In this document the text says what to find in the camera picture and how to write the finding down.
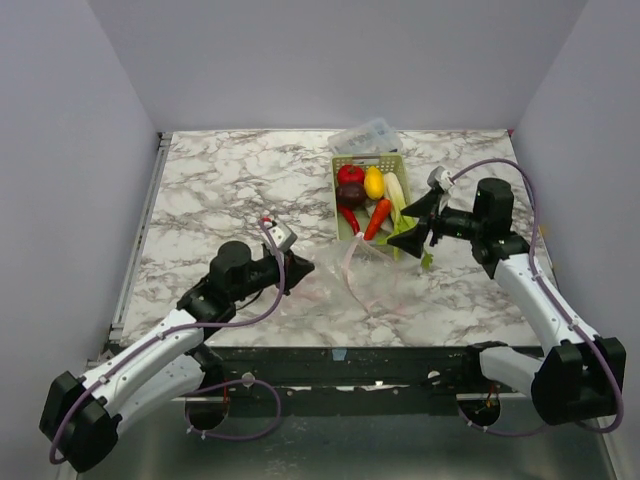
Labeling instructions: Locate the dark purple fake food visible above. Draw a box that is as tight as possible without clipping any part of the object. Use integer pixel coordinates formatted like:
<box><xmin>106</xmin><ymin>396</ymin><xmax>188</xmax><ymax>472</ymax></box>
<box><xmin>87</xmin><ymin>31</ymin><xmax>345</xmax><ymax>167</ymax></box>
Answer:
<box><xmin>335</xmin><ymin>182</ymin><xmax>368</xmax><ymax>209</ymax></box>

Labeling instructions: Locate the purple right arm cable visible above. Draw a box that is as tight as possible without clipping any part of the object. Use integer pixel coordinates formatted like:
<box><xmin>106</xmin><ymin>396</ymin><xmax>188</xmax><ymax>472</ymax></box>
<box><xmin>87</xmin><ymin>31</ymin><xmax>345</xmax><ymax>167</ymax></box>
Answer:
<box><xmin>447</xmin><ymin>158</ymin><xmax>626</xmax><ymax>437</ymax></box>

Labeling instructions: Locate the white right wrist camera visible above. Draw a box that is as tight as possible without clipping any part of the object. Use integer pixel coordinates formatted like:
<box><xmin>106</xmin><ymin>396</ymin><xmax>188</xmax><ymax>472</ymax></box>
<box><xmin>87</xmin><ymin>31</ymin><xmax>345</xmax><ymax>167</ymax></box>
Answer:
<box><xmin>427</xmin><ymin>166</ymin><xmax>454</xmax><ymax>198</ymax></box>

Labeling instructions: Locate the red fake apple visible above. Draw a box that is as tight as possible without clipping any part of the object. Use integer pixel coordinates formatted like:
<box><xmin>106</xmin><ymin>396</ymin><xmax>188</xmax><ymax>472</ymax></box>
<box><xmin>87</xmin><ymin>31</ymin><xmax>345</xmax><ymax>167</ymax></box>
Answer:
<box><xmin>336</xmin><ymin>164</ymin><xmax>366</xmax><ymax>186</ymax></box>

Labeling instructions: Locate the green fake vegetable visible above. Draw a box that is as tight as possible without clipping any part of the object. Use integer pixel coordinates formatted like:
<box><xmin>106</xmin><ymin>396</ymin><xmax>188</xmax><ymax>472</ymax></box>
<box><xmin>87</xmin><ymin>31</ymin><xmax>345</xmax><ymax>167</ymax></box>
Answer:
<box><xmin>377</xmin><ymin>173</ymin><xmax>417</xmax><ymax>245</ymax></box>

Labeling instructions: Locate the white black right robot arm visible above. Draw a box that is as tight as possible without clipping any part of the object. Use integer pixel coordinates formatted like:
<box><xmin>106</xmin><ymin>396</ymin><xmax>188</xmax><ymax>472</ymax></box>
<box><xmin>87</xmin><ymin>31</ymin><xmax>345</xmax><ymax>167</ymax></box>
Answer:
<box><xmin>389</xmin><ymin>177</ymin><xmax>626</xmax><ymax>425</ymax></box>

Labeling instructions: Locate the clear zip top bag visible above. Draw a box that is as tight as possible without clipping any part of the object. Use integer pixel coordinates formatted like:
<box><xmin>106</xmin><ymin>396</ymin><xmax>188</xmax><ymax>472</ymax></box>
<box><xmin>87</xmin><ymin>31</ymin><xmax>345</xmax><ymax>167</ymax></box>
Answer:
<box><xmin>294</xmin><ymin>233</ymin><xmax>409</xmax><ymax>319</ymax></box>

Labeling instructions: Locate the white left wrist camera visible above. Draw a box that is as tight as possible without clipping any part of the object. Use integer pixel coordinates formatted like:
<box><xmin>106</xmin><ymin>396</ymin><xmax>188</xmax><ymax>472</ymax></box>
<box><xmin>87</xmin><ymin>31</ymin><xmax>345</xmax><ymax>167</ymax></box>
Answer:
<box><xmin>262</xmin><ymin>217</ymin><xmax>298</xmax><ymax>253</ymax></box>

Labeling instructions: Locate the clear plastic organizer box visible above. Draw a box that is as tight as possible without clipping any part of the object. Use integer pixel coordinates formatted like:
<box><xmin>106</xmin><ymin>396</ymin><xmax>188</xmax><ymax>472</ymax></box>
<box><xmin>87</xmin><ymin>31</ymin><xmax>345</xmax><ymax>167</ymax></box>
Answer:
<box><xmin>328</xmin><ymin>118</ymin><xmax>403</xmax><ymax>155</ymax></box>

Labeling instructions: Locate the grey fake fish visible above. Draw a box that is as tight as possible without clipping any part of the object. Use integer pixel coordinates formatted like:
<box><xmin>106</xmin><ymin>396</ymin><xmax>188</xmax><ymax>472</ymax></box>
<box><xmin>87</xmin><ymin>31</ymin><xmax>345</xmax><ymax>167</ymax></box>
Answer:
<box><xmin>365</xmin><ymin>201</ymin><xmax>394</xmax><ymax>233</ymax></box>

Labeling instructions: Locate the yellow fake pepper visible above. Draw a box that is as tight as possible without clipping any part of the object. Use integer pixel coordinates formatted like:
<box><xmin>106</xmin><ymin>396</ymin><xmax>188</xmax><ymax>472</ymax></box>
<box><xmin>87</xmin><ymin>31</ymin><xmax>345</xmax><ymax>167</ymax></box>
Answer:
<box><xmin>363</xmin><ymin>166</ymin><xmax>385</xmax><ymax>200</ymax></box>

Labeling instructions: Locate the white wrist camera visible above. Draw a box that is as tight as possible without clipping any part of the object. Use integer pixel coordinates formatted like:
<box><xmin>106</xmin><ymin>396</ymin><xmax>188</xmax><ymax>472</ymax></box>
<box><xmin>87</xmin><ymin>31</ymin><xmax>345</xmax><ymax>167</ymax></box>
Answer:
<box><xmin>262</xmin><ymin>217</ymin><xmax>298</xmax><ymax>253</ymax></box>
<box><xmin>427</xmin><ymin>166</ymin><xmax>454</xmax><ymax>198</ymax></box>

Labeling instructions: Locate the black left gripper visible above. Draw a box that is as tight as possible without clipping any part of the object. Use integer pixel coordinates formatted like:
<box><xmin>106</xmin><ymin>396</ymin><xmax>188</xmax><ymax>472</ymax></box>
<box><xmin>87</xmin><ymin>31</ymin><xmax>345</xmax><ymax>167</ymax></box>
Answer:
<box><xmin>232</xmin><ymin>248</ymin><xmax>315</xmax><ymax>303</ymax></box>

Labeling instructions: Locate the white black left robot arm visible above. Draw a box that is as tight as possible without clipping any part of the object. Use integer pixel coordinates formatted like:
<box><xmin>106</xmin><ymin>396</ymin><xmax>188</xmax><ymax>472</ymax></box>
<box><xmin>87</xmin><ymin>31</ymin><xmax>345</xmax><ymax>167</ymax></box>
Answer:
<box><xmin>39</xmin><ymin>241</ymin><xmax>315</xmax><ymax>473</ymax></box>

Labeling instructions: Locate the green perforated plastic basket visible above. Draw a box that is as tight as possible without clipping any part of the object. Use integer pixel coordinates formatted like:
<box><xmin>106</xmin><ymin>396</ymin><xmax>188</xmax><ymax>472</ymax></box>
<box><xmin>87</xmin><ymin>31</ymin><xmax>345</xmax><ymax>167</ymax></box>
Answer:
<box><xmin>330</xmin><ymin>152</ymin><xmax>412</xmax><ymax>241</ymax></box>

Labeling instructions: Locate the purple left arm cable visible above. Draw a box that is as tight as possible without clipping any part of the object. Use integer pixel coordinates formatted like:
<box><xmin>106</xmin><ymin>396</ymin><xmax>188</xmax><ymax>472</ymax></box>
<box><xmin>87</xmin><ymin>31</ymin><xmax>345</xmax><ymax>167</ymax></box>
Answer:
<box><xmin>48</xmin><ymin>219</ymin><xmax>287</xmax><ymax>465</ymax></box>

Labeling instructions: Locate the red fake chili pepper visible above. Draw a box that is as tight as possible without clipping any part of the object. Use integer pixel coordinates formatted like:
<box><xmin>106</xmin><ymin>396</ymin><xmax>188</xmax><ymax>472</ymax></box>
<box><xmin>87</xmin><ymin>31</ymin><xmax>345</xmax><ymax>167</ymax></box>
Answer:
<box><xmin>337</xmin><ymin>204</ymin><xmax>361</xmax><ymax>235</ymax></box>

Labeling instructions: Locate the orange fake carrot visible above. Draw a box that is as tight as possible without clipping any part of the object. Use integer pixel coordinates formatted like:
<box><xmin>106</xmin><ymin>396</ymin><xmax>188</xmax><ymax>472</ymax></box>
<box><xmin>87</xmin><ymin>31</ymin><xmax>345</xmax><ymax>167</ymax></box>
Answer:
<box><xmin>364</xmin><ymin>198</ymin><xmax>393</xmax><ymax>241</ymax></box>

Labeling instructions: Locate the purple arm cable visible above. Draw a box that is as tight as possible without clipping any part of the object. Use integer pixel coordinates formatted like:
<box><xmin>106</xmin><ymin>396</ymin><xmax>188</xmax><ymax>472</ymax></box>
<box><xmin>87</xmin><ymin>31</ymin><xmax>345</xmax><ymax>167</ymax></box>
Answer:
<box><xmin>48</xmin><ymin>219</ymin><xmax>287</xmax><ymax>465</ymax></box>
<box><xmin>447</xmin><ymin>158</ymin><xmax>626</xmax><ymax>437</ymax></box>

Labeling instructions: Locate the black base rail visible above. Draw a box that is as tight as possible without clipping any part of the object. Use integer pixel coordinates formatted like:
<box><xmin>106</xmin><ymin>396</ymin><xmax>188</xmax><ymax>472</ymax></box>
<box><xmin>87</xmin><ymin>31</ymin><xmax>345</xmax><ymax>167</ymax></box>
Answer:
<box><xmin>187</xmin><ymin>347</ymin><xmax>512</xmax><ymax>424</ymax></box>

